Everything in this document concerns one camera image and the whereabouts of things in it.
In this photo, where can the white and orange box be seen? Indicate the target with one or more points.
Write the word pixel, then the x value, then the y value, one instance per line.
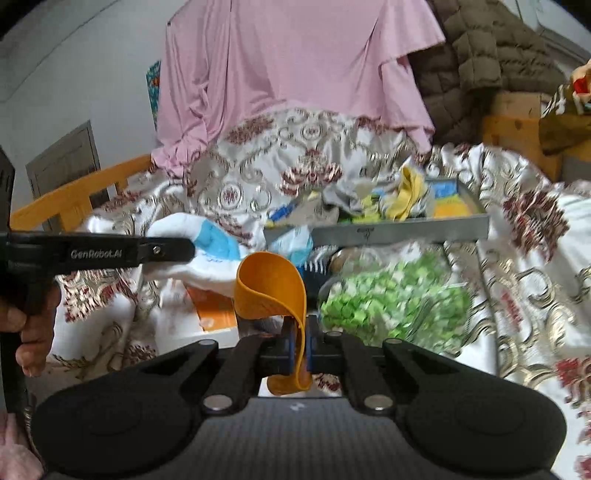
pixel 214 314

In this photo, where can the orange band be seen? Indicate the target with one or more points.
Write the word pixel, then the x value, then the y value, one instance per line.
pixel 270 290

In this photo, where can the white and blue sock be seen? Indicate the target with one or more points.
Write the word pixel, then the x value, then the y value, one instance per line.
pixel 207 249

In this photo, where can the grey tray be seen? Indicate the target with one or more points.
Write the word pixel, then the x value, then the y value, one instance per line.
pixel 406 230

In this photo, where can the colourful patterned cloth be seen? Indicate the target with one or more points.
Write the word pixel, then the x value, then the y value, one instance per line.
pixel 582 83

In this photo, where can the cartoon print towel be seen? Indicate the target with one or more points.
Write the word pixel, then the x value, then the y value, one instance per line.
pixel 450 205

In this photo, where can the striped sock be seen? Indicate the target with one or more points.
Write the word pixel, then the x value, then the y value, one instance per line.
pixel 408 191

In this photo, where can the pink sheet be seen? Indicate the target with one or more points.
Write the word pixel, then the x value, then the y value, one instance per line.
pixel 286 60

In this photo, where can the bag of green pieces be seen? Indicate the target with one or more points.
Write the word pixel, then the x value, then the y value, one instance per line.
pixel 392 300

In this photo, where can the floral satin blanket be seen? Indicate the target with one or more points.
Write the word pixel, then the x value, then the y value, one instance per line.
pixel 531 277

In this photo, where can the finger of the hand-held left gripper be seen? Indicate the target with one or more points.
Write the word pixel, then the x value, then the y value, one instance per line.
pixel 171 249

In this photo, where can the brown quilted jacket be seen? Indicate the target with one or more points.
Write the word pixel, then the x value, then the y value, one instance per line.
pixel 485 46

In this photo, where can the dark blue sock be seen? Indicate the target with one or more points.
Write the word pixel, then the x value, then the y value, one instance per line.
pixel 316 268

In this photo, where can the pink fleece clothing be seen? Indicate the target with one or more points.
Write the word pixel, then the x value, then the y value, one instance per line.
pixel 14 447

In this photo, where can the grey sock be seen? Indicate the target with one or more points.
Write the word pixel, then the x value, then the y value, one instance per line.
pixel 346 194

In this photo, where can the blue face mask packet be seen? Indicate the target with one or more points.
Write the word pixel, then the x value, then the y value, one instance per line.
pixel 293 244

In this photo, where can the person's left hand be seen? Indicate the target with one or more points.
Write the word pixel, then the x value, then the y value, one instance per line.
pixel 37 337

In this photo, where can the wall poster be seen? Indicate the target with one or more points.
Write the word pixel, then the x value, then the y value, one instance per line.
pixel 153 92

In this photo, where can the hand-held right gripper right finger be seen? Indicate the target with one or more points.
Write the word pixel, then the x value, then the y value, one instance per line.
pixel 311 344

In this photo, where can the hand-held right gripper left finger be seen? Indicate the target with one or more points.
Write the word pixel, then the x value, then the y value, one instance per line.
pixel 289 344

